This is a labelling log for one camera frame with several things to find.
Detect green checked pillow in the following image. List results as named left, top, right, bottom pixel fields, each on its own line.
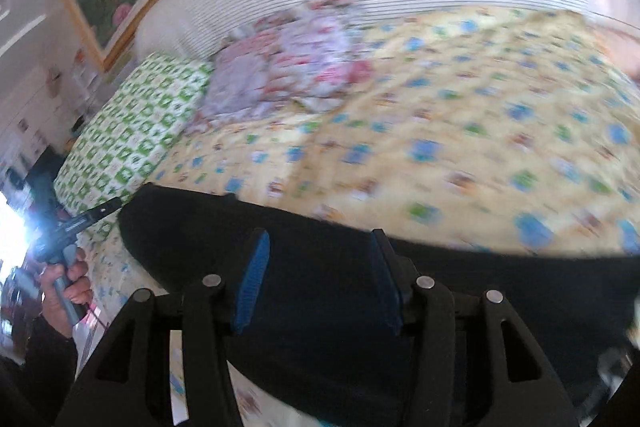
left=52, top=53, right=215, bottom=220

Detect person's left forearm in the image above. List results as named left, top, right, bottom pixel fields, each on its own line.
left=0, top=316, right=79, bottom=427

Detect pink floral blanket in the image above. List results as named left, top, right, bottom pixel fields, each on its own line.
left=187, top=0, right=375, bottom=135

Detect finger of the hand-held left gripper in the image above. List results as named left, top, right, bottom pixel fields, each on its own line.
left=82, top=198, right=123, bottom=224

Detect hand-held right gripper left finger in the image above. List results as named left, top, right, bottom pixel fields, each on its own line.
left=55, top=228, right=271, bottom=427

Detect yellow printed bed sheet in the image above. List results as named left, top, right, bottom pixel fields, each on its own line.
left=75, top=4, right=640, bottom=427

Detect black pants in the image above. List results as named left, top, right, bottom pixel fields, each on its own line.
left=116, top=182, right=640, bottom=427

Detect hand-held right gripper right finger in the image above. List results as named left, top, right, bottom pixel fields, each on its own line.
left=369, top=229, right=581, bottom=427

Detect person's left hand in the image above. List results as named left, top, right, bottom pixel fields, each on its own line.
left=39, top=246, right=94, bottom=339

